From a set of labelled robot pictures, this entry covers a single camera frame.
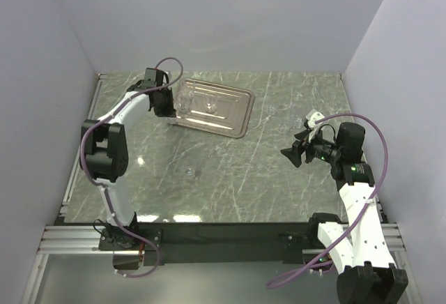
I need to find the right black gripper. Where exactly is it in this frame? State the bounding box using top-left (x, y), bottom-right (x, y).
top-left (281, 126), bottom-right (342, 167)

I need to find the clear glass three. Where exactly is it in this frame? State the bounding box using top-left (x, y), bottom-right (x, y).
top-left (176, 91), bottom-right (192, 114)

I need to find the clear glass six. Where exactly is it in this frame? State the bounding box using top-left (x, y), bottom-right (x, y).
top-left (277, 122), bottom-right (290, 134)

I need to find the clear glass seven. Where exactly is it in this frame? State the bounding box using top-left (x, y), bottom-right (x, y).
top-left (291, 115), bottom-right (303, 130)

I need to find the clear glass one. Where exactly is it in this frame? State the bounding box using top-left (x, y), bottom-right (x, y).
top-left (183, 79), bottom-right (196, 100)

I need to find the clear glass two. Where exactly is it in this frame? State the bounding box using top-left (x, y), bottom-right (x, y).
top-left (203, 93), bottom-right (218, 114)

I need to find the clear glass eight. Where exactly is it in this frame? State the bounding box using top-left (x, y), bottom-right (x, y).
top-left (266, 104), bottom-right (277, 116)

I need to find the clear glass five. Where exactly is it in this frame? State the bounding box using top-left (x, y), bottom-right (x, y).
top-left (184, 166), bottom-right (196, 178)

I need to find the clear glass four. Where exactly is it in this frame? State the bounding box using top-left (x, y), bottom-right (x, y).
top-left (166, 117), bottom-right (177, 125)

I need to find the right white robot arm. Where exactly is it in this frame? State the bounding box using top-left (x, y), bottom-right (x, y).
top-left (281, 121), bottom-right (408, 303)

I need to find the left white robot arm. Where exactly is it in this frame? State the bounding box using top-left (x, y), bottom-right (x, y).
top-left (79, 68), bottom-right (176, 250)

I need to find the silver metal tray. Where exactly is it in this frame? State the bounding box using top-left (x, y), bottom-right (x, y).
top-left (167, 78), bottom-right (255, 139)

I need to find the black base crossbar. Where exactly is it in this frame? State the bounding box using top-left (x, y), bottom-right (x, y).
top-left (98, 218), bottom-right (325, 266)

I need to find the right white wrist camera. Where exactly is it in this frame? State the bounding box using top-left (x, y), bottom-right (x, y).
top-left (304, 109), bottom-right (325, 140)

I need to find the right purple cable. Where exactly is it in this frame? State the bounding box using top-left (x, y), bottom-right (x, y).
top-left (265, 114), bottom-right (390, 290)

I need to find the aluminium rail frame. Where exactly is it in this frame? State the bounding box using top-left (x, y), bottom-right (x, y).
top-left (20, 73), bottom-right (419, 304)

